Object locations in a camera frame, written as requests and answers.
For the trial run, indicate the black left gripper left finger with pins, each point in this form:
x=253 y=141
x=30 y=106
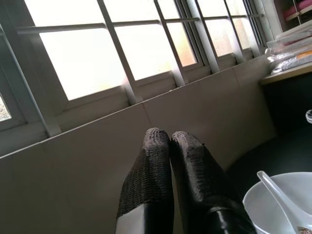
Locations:
x=146 y=182

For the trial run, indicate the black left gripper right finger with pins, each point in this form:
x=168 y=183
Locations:
x=197 y=182

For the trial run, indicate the white porcelain spoon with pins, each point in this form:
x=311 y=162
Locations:
x=265 y=180

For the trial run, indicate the small white bowl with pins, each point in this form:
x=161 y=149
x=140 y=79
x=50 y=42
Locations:
x=258 y=214

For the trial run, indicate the white porcelain bowl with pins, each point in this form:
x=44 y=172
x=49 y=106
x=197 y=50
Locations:
x=309 y=118

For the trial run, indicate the black round table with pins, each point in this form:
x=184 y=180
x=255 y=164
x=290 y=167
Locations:
x=280 y=156

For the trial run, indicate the wooden shelf unit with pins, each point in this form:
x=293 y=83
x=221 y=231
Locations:
x=287 y=74

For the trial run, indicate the clear plastic package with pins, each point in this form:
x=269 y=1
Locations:
x=285 y=62

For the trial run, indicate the white barred window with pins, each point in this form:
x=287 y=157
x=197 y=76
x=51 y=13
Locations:
x=73 y=26

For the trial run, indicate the white flat box stack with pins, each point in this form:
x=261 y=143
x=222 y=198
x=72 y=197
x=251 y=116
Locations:
x=292 y=36

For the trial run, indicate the pink folded cloth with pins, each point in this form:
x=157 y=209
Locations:
x=304 y=6

